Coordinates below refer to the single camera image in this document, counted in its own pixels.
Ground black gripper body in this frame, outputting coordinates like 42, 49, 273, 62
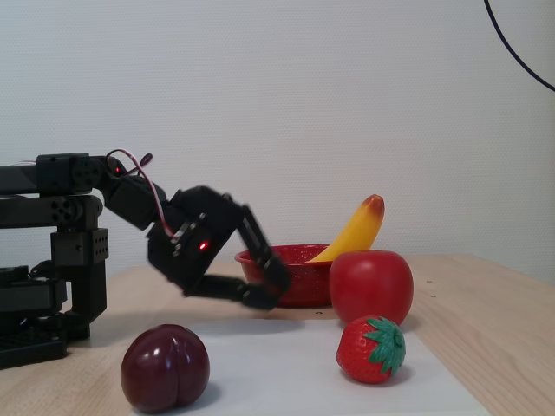
146, 185, 245, 299

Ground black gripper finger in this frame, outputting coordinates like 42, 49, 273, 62
186, 274, 279, 311
233, 203, 293, 301

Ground yellow toy banana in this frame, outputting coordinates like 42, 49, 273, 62
307, 193, 386, 263

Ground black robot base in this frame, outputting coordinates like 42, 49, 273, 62
0, 262, 69, 371

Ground red speckled bowl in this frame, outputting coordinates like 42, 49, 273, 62
234, 244, 336, 309

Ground dark purple toy plum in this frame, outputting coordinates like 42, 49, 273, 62
120, 323, 212, 414

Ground white paper sheet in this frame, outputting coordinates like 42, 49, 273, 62
129, 317, 491, 416

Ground red toy apple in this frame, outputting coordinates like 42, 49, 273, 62
328, 250, 415, 327

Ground red toy strawberry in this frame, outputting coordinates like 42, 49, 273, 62
336, 315, 408, 386

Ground red white gripper servo wire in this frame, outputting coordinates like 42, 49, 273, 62
105, 149, 186, 244

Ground black hanging cable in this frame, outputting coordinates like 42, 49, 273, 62
483, 0, 555, 93

